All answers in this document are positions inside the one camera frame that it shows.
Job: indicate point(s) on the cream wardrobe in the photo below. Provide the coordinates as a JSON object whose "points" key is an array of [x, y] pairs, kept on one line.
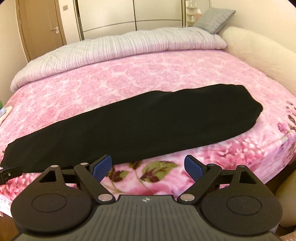
{"points": [[129, 16]]}

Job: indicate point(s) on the wooden door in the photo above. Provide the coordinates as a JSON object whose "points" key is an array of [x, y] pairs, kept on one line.
{"points": [[40, 25]]}

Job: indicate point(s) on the black pants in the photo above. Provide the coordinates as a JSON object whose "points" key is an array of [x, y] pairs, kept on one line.
{"points": [[138, 125]]}

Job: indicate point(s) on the pink floral blanket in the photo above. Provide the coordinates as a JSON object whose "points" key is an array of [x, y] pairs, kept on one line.
{"points": [[115, 76]]}

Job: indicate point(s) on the small wall switch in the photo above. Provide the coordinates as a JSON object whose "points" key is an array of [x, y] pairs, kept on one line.
{"points": [[65, 7]]}

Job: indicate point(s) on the white corner shelf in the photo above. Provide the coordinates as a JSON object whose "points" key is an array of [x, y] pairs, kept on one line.
{"points": [[193, 12]]}

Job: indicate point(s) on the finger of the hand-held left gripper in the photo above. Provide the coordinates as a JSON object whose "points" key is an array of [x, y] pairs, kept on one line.
{"points": [[10, 173]]}

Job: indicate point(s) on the grey pillow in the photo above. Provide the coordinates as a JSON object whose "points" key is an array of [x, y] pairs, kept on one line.
{"points": [[214, 19]]}

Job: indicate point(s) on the striped light quilt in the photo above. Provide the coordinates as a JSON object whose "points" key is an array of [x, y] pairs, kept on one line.
{"points": [[115, 48]]}

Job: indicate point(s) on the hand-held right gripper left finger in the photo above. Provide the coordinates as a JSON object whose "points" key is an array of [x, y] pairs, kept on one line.
{"points": [[101, 168]]}

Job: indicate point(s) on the cream padded headboard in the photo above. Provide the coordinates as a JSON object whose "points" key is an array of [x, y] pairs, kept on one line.
{"points": [[261, 53]]}

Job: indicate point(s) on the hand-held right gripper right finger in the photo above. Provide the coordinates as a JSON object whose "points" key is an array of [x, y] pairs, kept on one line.
{"points": [[193, 168]]}

